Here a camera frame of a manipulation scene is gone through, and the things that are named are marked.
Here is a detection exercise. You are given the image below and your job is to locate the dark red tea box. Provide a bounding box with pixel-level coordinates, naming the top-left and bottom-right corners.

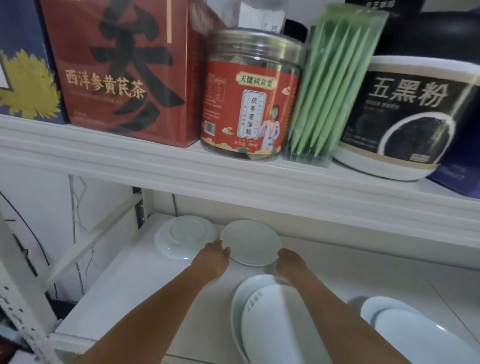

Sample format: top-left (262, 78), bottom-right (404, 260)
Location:
top-left (39, 0), bottom-right (226, 149)

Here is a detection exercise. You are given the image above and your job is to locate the black tub bean picture label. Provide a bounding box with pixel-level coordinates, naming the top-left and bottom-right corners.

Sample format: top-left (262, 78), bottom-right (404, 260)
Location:
top-left (332, 11), bottom-right (480, 182)

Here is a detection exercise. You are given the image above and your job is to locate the person's left hand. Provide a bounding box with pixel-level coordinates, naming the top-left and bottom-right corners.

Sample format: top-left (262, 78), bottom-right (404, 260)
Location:
top-left (191, 239), bottom-right (232, 280)

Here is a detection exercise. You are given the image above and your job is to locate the person's right forearm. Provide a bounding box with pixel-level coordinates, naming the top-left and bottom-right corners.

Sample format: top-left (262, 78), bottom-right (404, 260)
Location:
top-left (288, 269), bottom-right (413, 364)

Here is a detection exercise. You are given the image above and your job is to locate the stack of pale green plates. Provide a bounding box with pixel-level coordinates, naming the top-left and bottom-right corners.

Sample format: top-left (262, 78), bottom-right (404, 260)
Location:
top-left (229, 273), bottom-right (335, 364)

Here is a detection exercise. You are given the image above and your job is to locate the clear plastic sachet box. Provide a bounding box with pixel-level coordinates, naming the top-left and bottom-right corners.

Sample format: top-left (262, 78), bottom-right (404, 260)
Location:
top-left (281, 3), bottom-right (390, 169)

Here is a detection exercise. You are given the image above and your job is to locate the tall purple box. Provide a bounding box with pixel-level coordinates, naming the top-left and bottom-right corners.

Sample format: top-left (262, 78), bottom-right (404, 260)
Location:
top-left (427, 142), bottom-right (480, 200)

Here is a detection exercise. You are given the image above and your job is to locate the person's left forearm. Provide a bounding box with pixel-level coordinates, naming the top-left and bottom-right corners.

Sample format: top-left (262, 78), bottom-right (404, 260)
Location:
top-left (74, 266), bottom-right (222, 364)

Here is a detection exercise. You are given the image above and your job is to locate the round printed pale green plate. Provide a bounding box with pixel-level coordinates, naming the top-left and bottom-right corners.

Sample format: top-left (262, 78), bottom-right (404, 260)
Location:
top-left (154, 215), bottom-right (220, 262)

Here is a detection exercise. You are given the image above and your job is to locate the person's right hand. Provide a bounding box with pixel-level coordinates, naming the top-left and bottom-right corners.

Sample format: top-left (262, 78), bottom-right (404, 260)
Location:
top-left (275, 248), bottom-right (314, 284)

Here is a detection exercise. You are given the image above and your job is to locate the tall black box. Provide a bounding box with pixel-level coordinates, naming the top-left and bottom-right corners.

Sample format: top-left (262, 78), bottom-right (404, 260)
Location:
top-left (344, 0), bottom-right (427, 20)

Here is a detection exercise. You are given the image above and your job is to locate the row of green sachets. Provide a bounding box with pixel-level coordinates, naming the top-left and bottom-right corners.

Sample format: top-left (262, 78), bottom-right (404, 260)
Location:
top-left (286, 7), bottom-right (385, 158)

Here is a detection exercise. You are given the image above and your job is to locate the white metal rail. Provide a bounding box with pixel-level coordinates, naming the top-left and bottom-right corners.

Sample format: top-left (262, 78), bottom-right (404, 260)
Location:
top-left (46, 193), bottom-right (145, 286)

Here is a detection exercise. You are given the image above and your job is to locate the clear plastic packet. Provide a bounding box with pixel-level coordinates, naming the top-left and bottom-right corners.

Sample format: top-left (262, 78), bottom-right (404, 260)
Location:
top-left (239, 0), bottom-right (290, 33)

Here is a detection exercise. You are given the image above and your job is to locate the clear jar red label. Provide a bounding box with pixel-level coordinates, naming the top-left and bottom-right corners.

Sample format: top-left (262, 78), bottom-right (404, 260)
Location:
top-left (199, 28), bottom-right (307, 163)

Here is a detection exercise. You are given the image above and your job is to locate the white perforated rack post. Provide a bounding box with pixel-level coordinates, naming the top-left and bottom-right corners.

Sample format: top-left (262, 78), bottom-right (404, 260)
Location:
top-left (0, 209), bottom-right (63, 364)

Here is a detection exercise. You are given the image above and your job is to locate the thin white cable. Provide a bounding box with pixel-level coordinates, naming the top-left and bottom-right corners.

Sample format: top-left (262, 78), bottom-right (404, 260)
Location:
top-left (69, 174), bottom-right (102, 278)

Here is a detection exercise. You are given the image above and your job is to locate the dark blue box yellow flower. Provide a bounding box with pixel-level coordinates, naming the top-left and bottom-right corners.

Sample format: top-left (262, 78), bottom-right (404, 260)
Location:
top-left (0, 0), bottom-right (70, 125)

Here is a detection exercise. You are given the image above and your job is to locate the grey metal rack post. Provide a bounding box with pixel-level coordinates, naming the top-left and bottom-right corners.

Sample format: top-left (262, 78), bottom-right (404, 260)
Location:
top-left (133, 187), bottom-right (145, 230)

